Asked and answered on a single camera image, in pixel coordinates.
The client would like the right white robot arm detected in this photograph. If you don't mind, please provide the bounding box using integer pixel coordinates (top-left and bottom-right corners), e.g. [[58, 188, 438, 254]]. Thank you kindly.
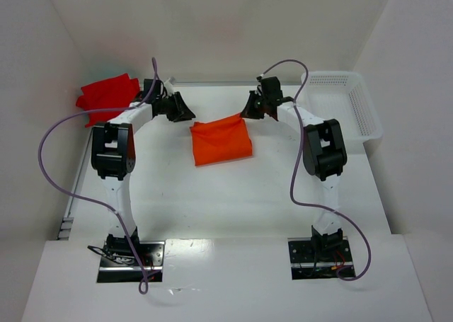
[[240, 76, 348, 256]]

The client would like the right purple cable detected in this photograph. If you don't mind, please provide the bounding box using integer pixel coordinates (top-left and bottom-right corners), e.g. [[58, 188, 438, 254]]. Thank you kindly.
[[258, 58, 373, 282]]

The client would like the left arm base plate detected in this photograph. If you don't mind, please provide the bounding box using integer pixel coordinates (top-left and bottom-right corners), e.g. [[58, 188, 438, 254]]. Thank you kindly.
[[91, 241, 165, 283]]

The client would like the folded red t shirt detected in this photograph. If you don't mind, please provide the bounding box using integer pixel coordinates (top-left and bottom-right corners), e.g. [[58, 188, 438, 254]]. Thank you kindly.
[[76, 74, 140, 127]]

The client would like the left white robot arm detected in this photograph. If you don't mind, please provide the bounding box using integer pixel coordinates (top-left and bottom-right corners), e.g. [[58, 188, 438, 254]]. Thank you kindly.
[[91, 78, 195, 266]]

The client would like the orange t shirt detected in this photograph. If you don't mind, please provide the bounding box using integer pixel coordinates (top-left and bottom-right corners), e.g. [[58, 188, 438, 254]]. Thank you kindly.
[[190, 114, 253, 166]]

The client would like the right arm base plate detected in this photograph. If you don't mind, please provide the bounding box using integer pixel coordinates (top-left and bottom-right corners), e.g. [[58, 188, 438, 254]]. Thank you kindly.
[[287, 238, 355, 280]]

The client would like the white plastic basket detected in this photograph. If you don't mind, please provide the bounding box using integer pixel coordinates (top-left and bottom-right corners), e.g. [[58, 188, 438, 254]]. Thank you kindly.
[[301, 71, 383, 143]]

